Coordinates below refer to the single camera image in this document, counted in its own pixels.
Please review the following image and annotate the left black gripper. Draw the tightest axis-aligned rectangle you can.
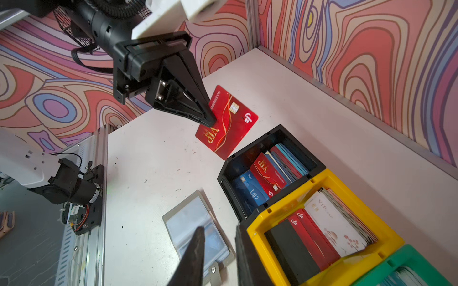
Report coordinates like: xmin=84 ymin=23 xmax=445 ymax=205
xmin=112 ymin=31 xmax=215 ymax=127

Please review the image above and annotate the white VIP card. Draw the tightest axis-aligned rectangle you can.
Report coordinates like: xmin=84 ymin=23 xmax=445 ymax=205
xmin=304 ymin=191 xmax=367 ymax=257

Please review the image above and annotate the grey leather card holder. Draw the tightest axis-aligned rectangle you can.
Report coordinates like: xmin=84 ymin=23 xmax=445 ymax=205
xmin=161 ymin=189 xmax=237 ymax=286

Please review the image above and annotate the black plastic bin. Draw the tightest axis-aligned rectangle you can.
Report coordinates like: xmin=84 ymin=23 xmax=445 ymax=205
xmin=218 ymin=125 xmax=326 ymax=227

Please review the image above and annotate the yellow plastic bin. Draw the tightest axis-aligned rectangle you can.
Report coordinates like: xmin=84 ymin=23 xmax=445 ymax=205
xmin=247 ymin=169 xmax=404 ymax=286

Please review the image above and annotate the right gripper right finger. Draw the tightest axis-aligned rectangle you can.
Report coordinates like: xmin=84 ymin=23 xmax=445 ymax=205
xmin=235 ymin=225 xmax=274 ymax=286

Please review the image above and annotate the blue VIP card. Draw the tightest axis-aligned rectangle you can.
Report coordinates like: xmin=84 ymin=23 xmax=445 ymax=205
xmin=231 ymin=170 xmax=268 ymax=213

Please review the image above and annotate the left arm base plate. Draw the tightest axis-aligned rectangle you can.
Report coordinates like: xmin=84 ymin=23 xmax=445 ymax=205
xmin=73 ymin=164 xmax=105 ymax=236

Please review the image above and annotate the red VIP card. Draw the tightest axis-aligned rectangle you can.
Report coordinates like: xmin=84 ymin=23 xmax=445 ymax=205
xmin=195 ymin=85 xmax=259 ymax=160
xmin=250 ymin=153 xmax=287 ymax=198

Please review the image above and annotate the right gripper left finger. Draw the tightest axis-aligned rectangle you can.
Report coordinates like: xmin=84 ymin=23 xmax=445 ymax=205
xmin=167 ymin=226 xmax=205 ymax=286

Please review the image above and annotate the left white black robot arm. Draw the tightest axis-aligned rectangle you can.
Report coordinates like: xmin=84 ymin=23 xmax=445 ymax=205
xmin=1 ymin=1 xmax=220 ymax=127

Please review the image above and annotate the green plastic bin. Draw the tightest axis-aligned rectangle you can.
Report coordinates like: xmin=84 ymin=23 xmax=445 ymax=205
xmin=353 ymin=244 xmax=451 ymax=286

